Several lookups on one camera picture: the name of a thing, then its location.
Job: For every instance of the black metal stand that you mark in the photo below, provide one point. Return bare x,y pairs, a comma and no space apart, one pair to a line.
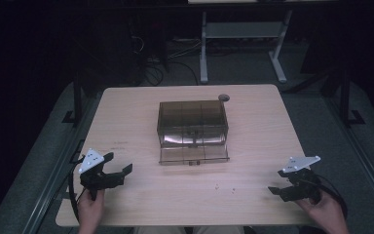
77,97
345,97

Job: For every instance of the person's left hand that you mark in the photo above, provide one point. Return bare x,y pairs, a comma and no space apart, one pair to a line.
90,209

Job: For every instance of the white metal desk frame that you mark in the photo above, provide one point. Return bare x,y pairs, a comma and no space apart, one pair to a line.
240,31

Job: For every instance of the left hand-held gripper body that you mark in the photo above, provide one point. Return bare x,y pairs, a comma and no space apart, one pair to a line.
91,161

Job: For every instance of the grey metal floor rail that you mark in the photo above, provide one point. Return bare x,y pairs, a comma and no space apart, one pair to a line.
55,175
360,152

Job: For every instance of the person's right hand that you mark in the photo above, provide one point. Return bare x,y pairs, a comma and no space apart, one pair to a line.
324,214

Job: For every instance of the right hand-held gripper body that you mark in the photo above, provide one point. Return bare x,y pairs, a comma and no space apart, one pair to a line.
300,164

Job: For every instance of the brown transparent drawer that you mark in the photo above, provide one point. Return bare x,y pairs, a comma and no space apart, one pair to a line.
193,154

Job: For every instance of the brown transparent drawer box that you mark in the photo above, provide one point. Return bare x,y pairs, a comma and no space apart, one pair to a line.
191,122

